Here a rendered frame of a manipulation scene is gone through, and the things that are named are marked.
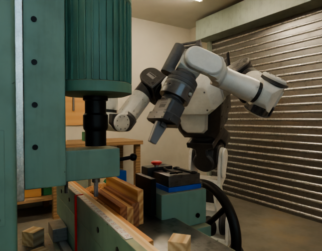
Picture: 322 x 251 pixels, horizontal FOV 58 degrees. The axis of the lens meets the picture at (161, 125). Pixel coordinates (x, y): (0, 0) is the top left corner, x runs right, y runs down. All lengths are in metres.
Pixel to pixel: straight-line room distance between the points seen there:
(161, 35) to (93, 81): 4.36
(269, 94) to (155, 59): 4.00
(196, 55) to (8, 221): 0.59
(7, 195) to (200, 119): 0.85
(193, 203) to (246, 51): 3.64
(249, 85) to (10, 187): 0.65
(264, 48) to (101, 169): 3.57
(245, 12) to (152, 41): 1.56
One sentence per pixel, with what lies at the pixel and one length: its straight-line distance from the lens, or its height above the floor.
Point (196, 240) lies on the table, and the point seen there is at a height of 0.90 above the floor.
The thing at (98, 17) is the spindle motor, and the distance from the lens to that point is 0.68.
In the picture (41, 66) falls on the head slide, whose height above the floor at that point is 1.24.
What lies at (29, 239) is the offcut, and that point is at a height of 0.82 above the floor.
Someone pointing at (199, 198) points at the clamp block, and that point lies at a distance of 0.77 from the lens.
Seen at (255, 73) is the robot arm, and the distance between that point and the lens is 1.09.
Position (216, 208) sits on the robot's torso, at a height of 0.71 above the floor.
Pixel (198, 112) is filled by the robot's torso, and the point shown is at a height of 1.17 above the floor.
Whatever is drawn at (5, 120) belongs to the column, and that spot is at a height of 1.14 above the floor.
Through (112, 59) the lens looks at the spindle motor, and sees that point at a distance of 0.66.
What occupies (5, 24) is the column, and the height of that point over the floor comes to 1.31.
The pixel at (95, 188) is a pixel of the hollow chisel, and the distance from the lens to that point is 0.74.
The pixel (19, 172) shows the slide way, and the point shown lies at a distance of 0.63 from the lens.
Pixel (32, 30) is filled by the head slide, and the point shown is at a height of 1.31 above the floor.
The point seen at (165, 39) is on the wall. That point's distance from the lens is 5.00.
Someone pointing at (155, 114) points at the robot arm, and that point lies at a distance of 0.79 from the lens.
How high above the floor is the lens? 1.14
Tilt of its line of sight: 1 degrees down
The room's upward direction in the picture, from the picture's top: straight up
